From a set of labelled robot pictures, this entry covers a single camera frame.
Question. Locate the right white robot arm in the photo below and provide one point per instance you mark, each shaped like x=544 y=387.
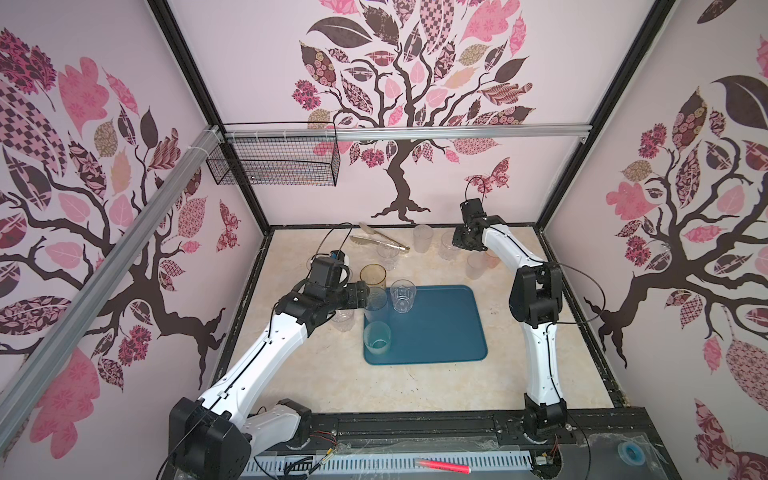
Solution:
x=535 y=301

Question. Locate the teal rectangular tray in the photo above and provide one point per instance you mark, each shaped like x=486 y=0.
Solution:
x=444 y=326

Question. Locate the blue tape roll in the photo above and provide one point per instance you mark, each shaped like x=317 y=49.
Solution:
x=631 y=454

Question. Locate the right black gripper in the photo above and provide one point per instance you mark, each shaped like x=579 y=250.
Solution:
x=465 y=239

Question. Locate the clear glass back tall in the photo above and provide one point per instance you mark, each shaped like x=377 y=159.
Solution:
x=422 y=237

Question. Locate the pink plastic cup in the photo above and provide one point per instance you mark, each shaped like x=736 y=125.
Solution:
x=492 y=259

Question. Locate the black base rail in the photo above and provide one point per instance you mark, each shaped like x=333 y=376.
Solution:
x=585 y=448

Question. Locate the clear glass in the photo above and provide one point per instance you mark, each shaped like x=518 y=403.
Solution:
x=388 y=256
x=447 y=250
x=343 y=320
x=403 y=293

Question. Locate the pink marker pen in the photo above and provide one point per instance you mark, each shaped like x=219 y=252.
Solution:
x=443 y=466

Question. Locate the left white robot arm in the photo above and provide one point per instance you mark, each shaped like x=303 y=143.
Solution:
x=216 y=435

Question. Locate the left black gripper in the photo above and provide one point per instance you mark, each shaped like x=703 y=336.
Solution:
x=358 y=294

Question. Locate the amber yellow tall glass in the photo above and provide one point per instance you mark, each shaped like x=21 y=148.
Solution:
x=374 y=275

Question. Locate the green plastic cup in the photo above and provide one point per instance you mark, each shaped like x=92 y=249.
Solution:
x=377 y=338

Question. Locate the grey blue plastic cup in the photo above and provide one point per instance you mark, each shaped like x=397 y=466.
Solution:
x=377 y=304

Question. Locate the white slotted cable duct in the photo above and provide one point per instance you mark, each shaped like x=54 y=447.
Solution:
x=382 y=465

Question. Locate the black wire mesh basket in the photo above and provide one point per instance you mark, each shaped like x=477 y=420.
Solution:
x=274 y=153

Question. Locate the metal serving tongs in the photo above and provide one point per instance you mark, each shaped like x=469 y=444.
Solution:
x=373 y=236

